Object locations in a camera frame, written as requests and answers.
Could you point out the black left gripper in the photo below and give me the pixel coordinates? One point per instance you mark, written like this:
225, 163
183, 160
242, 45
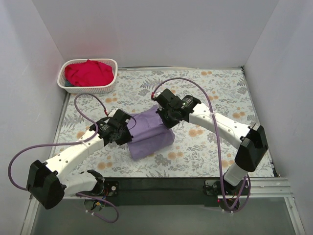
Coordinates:
124, 138

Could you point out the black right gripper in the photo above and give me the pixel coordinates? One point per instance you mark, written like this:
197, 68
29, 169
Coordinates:
165, 118

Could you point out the purple t shirt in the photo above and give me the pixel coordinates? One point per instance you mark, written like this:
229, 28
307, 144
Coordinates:
149, 134

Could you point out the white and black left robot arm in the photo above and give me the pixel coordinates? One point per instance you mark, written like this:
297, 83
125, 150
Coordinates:
49, 181

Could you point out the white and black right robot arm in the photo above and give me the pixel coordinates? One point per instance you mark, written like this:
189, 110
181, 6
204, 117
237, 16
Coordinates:
251, 142

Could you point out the white plastic basket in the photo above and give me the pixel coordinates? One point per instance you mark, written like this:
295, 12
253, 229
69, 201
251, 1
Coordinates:
93, 90

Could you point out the floral patterned table mat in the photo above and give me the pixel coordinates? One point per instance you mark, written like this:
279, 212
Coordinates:
195, 151

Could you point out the red t shirt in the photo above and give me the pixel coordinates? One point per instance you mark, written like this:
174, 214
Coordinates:
89, 74

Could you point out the teal cloth in basket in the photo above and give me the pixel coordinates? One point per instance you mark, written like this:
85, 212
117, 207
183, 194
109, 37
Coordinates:
68, 84

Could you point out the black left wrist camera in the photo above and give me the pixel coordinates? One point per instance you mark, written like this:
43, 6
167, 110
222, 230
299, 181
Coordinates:
120, 116

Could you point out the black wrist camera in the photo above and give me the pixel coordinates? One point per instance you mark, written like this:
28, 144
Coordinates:
120, 116
166, 97

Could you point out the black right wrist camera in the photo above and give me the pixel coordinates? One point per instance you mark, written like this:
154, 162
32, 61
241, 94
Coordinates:
166, 97

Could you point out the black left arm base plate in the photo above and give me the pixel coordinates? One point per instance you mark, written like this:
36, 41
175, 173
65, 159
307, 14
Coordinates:
111, 188

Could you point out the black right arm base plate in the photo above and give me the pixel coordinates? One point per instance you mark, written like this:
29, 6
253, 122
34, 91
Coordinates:
213, 187

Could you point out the aluminium front frame rail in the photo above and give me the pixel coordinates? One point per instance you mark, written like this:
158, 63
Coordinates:
257, 187

